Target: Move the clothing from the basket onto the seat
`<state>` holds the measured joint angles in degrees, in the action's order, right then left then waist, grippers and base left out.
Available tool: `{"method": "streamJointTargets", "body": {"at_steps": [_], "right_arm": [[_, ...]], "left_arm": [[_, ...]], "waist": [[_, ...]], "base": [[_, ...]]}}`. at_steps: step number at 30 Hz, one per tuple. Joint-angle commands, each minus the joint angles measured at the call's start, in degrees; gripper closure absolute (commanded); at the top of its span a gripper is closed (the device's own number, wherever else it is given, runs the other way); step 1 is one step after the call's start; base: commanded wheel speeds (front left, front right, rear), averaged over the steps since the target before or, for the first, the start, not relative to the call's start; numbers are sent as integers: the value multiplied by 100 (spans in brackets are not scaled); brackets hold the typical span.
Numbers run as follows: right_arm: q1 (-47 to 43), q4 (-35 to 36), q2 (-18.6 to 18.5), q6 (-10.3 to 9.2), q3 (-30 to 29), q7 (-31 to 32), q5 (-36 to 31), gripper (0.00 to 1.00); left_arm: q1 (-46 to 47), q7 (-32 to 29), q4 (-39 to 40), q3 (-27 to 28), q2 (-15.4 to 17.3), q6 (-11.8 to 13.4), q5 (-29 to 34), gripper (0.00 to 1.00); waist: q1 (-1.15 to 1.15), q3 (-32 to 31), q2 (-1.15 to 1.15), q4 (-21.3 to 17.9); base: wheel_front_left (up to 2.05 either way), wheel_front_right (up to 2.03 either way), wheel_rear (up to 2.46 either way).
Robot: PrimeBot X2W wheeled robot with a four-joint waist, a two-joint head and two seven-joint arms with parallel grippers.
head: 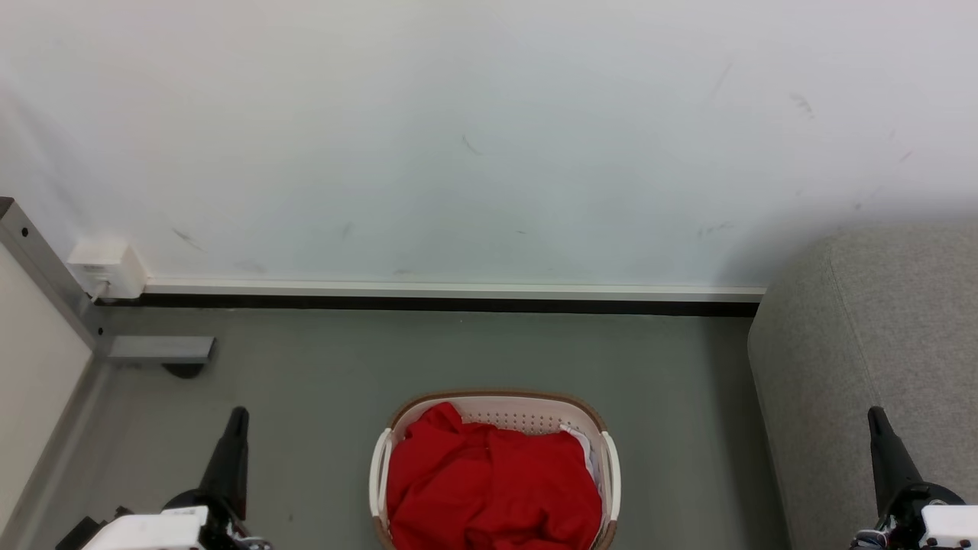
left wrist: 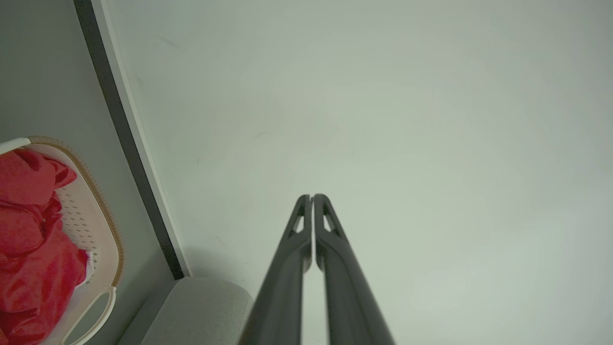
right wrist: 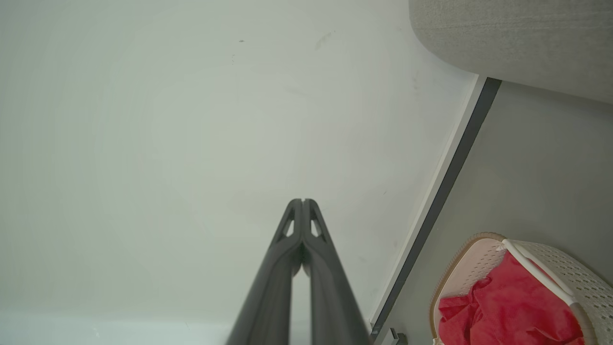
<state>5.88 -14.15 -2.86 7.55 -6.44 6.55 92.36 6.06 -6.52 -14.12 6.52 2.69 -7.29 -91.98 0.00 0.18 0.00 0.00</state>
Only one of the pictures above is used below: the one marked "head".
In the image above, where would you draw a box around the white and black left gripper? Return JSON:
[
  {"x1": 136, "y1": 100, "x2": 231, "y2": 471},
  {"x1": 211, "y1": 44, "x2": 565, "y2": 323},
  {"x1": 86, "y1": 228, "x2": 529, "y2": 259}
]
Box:
[{"x1": 80, "y1": 407, "x2": 272, "y2": 550}]

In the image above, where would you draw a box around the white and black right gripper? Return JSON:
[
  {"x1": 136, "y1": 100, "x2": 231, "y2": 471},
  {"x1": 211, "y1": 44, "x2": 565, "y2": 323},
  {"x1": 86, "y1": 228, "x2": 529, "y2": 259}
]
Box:
[{"x1": 852, "y1": 406, "x2": 978, "y2": 550}]

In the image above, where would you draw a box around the red garment with white trim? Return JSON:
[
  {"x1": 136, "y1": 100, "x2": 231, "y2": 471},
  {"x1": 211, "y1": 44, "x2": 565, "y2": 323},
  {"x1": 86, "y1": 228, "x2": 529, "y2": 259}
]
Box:
[{"x1": 386, "y1": 403, "x2": 604, "y2": 550}]

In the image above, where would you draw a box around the white laundry basket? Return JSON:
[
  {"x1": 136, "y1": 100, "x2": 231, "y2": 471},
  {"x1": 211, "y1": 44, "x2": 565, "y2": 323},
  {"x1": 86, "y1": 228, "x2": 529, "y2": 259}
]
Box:
[{"x1": 369, "y1": 390, "x2": 622, "y2": 550}]

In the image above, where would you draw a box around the grey fabric sofa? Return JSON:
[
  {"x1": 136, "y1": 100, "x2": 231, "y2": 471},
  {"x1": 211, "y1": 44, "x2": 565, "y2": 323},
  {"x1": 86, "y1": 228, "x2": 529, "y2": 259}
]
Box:
[{"x1": 747, "y1": 222, "x2": 978, "y2": 550}]

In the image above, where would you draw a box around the beige partition panel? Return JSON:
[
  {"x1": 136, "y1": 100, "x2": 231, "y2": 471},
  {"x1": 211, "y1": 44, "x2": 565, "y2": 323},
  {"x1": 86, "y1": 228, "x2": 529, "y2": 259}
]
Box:
[{"x1": 0, "y1": 244, "x2": 94, "y2": 535}]

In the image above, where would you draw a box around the white and black baseboard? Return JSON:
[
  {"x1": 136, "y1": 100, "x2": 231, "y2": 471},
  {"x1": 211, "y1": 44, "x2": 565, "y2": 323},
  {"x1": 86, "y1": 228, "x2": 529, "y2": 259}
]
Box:
[{"x1": 96, "y1": 279, "x2": 767, "y2": 318}]

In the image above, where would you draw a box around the grey metal foot bracket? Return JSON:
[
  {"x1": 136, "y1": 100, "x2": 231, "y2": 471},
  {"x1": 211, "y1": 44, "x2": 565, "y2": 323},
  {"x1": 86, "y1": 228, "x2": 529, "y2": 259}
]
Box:
[{"x1": 105, "y1": 336, "x2": 217, "y2": 380}]

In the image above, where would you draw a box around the white wall outlet box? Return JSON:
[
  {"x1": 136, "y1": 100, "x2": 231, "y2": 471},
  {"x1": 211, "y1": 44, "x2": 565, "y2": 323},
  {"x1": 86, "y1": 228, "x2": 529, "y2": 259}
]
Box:
[{"x1": 67, "y1": 238, "x2": 147, "y2": 300}]

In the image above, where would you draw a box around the grey metal frame post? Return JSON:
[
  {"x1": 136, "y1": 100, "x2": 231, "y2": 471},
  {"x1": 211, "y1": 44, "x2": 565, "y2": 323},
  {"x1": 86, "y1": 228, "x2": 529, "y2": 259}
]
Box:
[{"x1": 0, "y1": 197, "x2": 105, "y2": 360}]

